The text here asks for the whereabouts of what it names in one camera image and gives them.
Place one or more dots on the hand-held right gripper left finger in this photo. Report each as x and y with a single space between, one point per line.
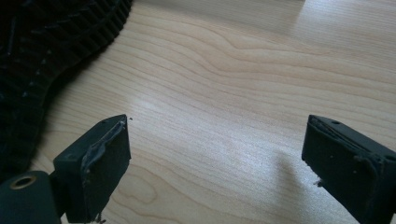
102 168

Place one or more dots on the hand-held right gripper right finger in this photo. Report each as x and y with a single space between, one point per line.
351 168

